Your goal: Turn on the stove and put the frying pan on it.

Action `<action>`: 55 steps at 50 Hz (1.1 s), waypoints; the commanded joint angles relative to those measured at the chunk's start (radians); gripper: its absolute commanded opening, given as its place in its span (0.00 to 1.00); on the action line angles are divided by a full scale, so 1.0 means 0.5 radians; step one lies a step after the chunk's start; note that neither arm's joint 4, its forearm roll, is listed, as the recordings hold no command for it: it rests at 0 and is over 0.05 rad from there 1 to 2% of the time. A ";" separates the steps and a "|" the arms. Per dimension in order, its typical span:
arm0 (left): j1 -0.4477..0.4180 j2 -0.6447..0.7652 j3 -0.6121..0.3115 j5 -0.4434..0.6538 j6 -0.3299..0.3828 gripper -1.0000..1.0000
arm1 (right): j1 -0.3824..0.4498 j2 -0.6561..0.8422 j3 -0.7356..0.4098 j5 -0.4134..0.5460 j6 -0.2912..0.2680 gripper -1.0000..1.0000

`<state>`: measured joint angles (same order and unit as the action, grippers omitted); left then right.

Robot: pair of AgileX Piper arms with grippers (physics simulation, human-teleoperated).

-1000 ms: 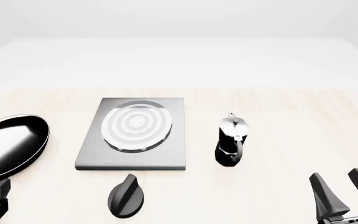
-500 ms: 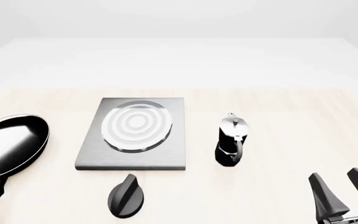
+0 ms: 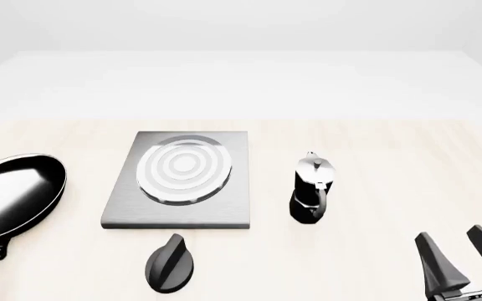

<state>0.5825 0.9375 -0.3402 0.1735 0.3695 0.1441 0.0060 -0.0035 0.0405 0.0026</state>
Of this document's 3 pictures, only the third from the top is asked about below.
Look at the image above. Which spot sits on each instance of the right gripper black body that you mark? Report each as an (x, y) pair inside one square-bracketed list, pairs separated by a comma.
[(475, 294)]

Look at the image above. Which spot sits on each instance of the flat grey stove plate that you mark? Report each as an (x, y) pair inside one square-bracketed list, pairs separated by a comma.
[(182, 213)]

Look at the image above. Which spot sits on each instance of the round black stove knob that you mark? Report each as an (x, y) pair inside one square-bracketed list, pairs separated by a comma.
[(167, 266)]

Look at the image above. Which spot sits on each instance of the black frying pan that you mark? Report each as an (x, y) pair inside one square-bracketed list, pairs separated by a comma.
[(23, 188)]

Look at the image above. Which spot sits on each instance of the black and silver moka pot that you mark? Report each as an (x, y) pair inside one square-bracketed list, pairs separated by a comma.
[(306, 200)]

